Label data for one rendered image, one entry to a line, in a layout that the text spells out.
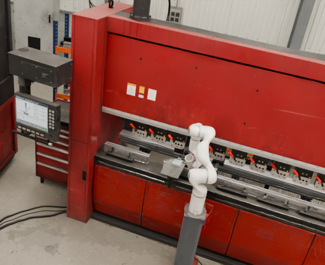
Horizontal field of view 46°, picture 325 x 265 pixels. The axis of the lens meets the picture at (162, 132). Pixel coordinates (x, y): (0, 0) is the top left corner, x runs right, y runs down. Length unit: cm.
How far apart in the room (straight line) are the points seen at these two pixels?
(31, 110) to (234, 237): 233
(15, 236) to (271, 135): 280
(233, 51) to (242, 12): 439
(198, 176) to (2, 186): 283
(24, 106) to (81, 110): 53
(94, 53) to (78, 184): 149
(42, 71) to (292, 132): 221
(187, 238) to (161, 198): 75
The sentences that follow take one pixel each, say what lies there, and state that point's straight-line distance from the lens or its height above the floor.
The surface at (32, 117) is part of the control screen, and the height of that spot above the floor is 141.
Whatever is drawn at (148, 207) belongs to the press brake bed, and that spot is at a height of 43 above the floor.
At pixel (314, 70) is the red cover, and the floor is 224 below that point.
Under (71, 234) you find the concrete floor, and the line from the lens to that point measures 444.
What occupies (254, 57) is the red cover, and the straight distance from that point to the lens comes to 332.
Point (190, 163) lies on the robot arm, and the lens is 356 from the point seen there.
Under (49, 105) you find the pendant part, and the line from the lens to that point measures 345.
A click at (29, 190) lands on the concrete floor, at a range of 505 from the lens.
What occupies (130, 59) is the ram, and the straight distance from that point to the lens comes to 362.
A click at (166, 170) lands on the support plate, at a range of 376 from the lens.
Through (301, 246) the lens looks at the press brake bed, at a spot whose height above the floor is 57.
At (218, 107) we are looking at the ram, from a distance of 352.
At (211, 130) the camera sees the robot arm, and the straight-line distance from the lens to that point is 323.
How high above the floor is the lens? 311
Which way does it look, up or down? 29 degrees down
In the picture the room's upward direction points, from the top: 9 degrees clockwise
